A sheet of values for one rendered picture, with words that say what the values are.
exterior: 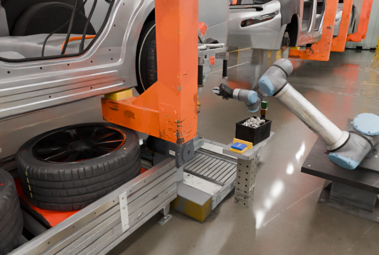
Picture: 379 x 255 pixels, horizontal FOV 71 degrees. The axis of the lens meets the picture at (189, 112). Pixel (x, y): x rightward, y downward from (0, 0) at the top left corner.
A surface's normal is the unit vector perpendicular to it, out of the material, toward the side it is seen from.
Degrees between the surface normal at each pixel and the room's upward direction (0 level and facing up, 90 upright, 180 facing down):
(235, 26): 87
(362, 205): 90
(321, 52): 90
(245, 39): 110
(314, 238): 0
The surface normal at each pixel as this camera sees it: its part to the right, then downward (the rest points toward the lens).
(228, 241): 0.00, -0.95
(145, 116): -0.58, 0.25
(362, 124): -0.33, -0.58
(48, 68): 0.80, 0.19
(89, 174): 0.45, 0.29
